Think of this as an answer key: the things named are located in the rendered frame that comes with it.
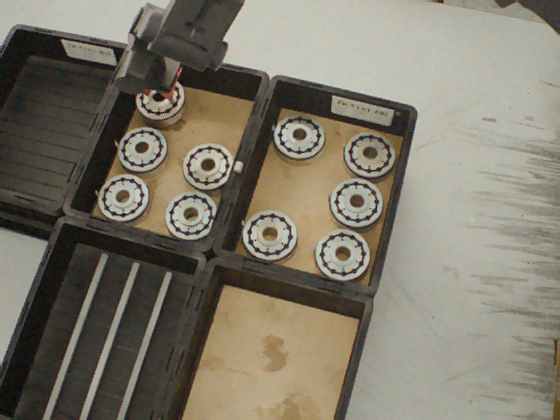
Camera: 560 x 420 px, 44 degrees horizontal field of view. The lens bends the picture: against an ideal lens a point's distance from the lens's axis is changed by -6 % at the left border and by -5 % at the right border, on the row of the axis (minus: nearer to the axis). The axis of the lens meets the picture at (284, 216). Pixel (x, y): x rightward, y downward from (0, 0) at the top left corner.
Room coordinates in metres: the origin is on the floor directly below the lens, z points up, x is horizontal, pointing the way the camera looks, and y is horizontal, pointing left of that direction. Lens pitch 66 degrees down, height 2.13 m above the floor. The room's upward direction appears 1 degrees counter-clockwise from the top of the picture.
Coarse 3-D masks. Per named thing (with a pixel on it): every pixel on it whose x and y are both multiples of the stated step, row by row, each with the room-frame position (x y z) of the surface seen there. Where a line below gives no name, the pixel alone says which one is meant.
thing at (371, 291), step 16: (272, 80) 0.82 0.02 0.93; (288, 80) 0.81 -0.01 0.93; (304, 80) 0.81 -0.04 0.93; (272, 96) 0.78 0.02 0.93; (352, 96) 0.78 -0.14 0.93; (368, 96) 0.77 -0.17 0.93; (416, 112) 0.74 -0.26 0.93; (256, 128) 0.70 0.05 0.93; (400, 160) 0.63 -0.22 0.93; (240, 176) 0.60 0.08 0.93; (400, 176) 0.60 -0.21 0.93; (400, 192) 0.57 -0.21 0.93; (224, 224) 0.51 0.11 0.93; (384, 240) 0.47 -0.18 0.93; (224, 256) 0.45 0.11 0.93; (240, 256) 0.45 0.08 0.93; (384, 256) 0.44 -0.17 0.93; (288, 272) 0.42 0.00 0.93; (304, 272) 0.42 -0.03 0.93; (352, 288) 0.38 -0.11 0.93; (368, 288) 0.38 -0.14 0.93
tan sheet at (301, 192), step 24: (336, 144) 0.72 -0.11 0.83; (264, 168) 0.67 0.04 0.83; (288, 168) 0.67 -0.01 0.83; (312, 168) 0.67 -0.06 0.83; (336, 168) 0.67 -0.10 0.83; (264, 192) 0.62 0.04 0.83; (288, 192) 0.62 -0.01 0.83; (312, 192) 0.62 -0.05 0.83; (384, 192) 0.61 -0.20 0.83; (288, 216) 0.57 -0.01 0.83; (312, 216) 0.56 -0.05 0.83; (384, 216) 0.56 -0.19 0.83; (240, 240) 0.52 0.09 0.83; (312, 240) 0.51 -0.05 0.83; (288, 264) 0.47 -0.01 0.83; (312, 264) 0.47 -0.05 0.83
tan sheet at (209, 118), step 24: (192, 96) 0.85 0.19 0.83; (216, 96) 0.85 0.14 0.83; (192, 120) 0.79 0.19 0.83; (216, 120) 0.79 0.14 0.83; (240, 120) 0.78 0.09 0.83; (168, 144) 0.73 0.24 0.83; (192, 144) 0.73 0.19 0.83; (120, 168) 0.68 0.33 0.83; (168, 168) 0.68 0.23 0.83; (168, 192) 0.62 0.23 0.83; (192, 216) 0.57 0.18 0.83
